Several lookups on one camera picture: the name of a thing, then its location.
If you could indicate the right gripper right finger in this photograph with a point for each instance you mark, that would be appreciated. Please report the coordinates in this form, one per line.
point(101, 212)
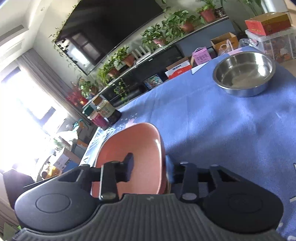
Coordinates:
point(185, 174)

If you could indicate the dark tv cabinet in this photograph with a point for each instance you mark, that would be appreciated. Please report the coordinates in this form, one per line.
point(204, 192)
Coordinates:
point(130, 84)

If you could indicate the wall television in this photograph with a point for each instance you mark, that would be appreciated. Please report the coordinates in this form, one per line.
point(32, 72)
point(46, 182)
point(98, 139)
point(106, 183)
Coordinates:
point(95, 28)

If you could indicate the white router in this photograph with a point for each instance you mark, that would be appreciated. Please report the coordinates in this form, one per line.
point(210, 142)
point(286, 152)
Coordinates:
point(140, 53)

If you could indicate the open brown cardboard box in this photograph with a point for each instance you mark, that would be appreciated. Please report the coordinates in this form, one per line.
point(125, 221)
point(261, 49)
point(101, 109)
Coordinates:
point(225, 43)

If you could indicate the pink carton box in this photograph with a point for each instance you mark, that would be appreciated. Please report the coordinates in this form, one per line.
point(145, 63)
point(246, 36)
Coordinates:
point(200, 56)

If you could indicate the grey curtain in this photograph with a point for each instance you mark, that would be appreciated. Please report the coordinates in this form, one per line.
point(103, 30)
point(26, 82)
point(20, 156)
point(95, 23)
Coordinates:
point(49, 81)

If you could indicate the blue patterned tablecloth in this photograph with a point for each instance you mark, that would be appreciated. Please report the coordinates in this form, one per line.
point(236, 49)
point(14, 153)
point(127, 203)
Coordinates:
point(253, 137)

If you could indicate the pink spice shaker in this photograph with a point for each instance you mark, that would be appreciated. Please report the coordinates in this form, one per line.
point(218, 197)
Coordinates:
point(95, 117)

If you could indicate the clear plastic storage bin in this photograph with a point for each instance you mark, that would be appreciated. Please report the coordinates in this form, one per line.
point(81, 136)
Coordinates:
point(279, 46)

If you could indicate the stainless steel bowl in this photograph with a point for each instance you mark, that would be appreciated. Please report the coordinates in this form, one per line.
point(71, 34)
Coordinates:
point(244, 74)

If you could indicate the potted plant terracotta pot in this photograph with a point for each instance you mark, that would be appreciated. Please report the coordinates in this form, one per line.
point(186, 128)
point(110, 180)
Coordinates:
point(123, 56)

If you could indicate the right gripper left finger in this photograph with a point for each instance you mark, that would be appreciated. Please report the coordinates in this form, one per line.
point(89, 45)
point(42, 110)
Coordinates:
point(112, 173)

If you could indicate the red cardboard box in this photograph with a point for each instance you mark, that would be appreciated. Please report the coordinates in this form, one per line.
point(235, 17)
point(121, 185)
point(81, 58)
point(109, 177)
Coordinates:
point(268, 23)

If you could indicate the red flower plant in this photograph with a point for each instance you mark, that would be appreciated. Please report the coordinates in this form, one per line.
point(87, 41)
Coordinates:
point(75, 97)

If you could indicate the potted plant red pot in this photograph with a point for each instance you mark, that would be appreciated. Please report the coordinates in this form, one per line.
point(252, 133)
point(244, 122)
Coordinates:
point(207, 11)

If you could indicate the pink square bowl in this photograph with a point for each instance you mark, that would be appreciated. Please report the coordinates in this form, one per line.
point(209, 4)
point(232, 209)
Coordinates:
point(146, 144)

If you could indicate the soy sauce bottle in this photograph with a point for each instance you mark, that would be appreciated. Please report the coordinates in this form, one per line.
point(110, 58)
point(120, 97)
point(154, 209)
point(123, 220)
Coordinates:
point(106, 109)

